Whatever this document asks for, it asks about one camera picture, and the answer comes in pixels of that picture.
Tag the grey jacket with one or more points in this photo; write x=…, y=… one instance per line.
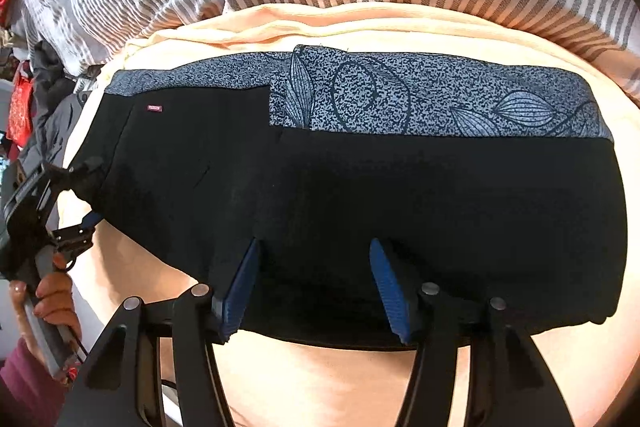
x=50, y=127

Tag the red patterned bag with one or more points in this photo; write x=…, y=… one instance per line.
x=21, y=107

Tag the person's left hand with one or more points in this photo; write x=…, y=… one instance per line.
x=55, y=302

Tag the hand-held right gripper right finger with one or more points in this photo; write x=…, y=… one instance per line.
x=392, y=292

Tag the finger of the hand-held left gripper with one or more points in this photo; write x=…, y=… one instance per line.
x=85, y=172
x=92, y=221

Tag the peach bed sheet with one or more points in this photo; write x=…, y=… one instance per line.
x=300, y=382

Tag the black pants with patterned stripe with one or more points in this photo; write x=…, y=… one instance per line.
x=400, y=187

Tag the person's left forearm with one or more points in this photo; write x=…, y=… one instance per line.
x=22, y=387

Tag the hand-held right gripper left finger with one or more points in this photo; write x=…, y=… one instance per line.
x=240, y=292

